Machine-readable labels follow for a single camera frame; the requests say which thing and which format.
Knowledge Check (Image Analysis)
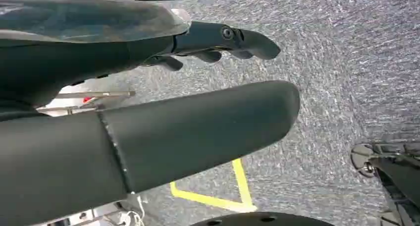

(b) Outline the steel bench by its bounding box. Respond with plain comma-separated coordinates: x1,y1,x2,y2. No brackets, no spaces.
37,85,136,117

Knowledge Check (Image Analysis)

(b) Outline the white cable bundle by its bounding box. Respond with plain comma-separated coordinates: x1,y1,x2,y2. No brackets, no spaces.
118,194,146,226

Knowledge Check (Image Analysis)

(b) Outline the yellow floor tape square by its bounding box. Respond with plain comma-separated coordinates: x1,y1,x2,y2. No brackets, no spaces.
169,158,259,214

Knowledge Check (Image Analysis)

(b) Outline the black robot foot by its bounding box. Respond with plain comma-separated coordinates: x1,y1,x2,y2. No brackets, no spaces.
190,212,335,226
350,141,420,226

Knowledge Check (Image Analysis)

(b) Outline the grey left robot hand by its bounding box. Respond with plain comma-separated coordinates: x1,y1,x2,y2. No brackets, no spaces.
0,0,301,226

